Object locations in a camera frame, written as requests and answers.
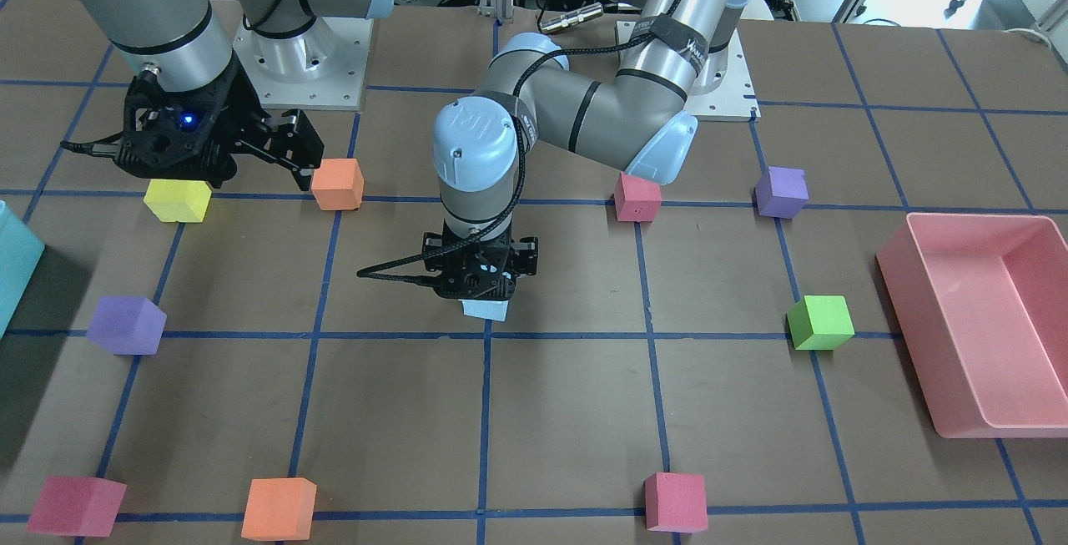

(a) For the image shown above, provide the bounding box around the orange block front edge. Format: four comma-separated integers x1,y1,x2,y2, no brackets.
240,477,318,542

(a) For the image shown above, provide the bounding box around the yellow foam block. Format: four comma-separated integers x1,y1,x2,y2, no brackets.
144,180,213,223

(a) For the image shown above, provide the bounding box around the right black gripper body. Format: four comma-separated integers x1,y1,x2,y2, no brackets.
112,57,264,188

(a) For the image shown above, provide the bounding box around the metal cylinder connector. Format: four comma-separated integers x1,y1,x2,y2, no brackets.
537,2,604,35

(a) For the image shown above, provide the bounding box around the purple block near tray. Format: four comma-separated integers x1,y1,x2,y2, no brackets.
754,166,811,220

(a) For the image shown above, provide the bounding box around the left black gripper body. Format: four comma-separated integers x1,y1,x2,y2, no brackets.
422,228,539,301

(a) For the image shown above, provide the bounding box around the red block front middle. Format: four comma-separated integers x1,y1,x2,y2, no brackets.
643,472,709,534

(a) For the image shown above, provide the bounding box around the red block front corner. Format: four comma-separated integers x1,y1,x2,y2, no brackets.
26,476,127,538

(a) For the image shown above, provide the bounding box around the orange block near base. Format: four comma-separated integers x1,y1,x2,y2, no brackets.
310,158,364,211

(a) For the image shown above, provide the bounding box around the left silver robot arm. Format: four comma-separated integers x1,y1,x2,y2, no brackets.
409,0,747,301

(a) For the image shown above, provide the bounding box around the purple block far side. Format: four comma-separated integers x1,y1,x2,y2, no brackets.
85,295,167,356

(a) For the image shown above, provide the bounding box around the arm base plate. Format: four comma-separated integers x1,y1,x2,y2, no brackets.
233,17,375,112
615,21,760,122

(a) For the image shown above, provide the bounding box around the red block near base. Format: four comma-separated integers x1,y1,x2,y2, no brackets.
613,173,663,223

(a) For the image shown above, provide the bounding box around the teal plastic bin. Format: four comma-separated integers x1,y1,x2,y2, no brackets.
1,200,45,336

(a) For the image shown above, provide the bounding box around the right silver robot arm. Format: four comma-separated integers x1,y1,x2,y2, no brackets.
61,0,394,191

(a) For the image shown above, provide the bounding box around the green foam block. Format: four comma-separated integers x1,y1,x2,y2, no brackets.
786,295,857,351

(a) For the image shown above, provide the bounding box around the pink plastic tray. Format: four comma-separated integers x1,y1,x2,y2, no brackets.
876,213,1067,438

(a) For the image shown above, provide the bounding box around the light blue block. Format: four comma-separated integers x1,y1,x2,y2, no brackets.
461,299,511,321

